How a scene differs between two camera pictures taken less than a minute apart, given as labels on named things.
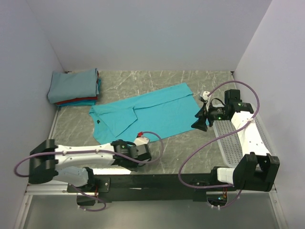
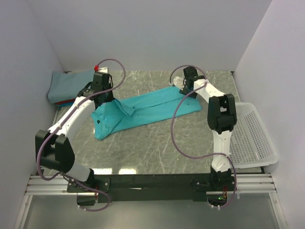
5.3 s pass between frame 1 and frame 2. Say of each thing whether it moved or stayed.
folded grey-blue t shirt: stayed
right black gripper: moved
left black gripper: moved
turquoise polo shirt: moved
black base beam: stayed
